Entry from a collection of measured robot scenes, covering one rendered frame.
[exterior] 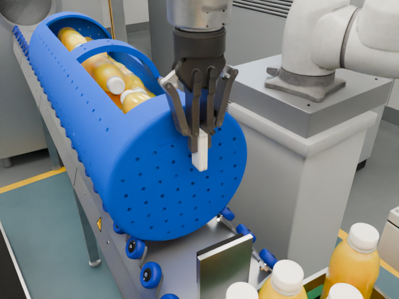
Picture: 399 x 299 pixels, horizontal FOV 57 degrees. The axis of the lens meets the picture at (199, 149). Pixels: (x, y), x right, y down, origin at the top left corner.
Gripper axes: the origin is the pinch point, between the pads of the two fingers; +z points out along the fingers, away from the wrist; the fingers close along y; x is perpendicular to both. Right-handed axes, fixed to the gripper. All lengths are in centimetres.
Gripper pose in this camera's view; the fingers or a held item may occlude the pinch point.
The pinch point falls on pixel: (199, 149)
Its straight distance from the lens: 61.5
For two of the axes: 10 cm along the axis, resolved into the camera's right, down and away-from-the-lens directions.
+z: 0.0, 8.5, 5.2
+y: 8.7, -2.6, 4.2
